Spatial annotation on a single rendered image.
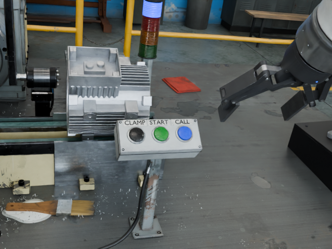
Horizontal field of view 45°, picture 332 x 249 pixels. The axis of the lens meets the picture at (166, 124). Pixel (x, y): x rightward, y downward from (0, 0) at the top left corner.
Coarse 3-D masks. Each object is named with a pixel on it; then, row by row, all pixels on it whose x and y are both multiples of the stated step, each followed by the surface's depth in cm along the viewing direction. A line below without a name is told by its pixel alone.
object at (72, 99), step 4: (136, 64) 105; (140, 64) 104; (144, 64) 104; (68, 96) 92; (72, 96) 92; (76, 96) 92; (144, 96) 97; (148, 96) 97; (68, 100) 92; (72, 100) 92; (76, 100) 93; (144, 100) 97; (148, 100) 97; (68, 104) 92; (72, 104) 92; (76, 104) 93; (144, 104) 97; (148, 104) 97; (68, 132) 101
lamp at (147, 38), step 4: (144, 32) 127; (148, 32) 126; (152, 32) 126; (156, 32) 127; (140, 36) 129; (144, 36) 127; (148, 36) 127; (152, 36) 127; (156, 36) 128; (140, 40) 129; (144, 40) 128; (148, 40) 127; (152, 40) 128; (156, 40) 128; (148, 44) 128; (152, 44) 128; (156, 44) 129
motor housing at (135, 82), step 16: (128, 80) 97; (144, 80) 98; (80, 96) 94; (96, 96) 96; (112, 96) 97; (128, 96) 98; (80, 112) 95; (112, 112) 96; (144, 112) 99; (80, 128) 97; (96, 128) 98; (112, 128) 99
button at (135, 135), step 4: (132, 128) 78; (136, 128) 78; (132, 132) 77; (136, 132) 78; (140, 132) 78; (132, 136) 77; (136, 136) 77; (140, 136) 78; (132, 140) 77; (136, 140) 77; (140, 140) 77
